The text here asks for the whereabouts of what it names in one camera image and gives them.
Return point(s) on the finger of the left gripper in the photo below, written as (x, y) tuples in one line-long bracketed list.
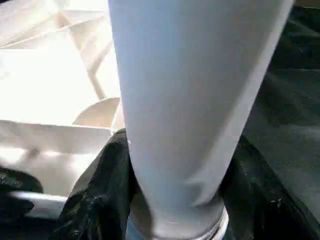
[(15, 195)]

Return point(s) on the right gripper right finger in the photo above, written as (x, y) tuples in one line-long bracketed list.
[(260, 210)]

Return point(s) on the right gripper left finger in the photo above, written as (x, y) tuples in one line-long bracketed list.
[(100, 200)]

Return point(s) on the white plastic table top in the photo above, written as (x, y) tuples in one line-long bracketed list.
[(50, 75)]

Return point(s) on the white plastic table leg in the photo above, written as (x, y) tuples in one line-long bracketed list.
[(190, 75)]

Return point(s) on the black mat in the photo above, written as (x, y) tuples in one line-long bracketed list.
[(290, 100)]

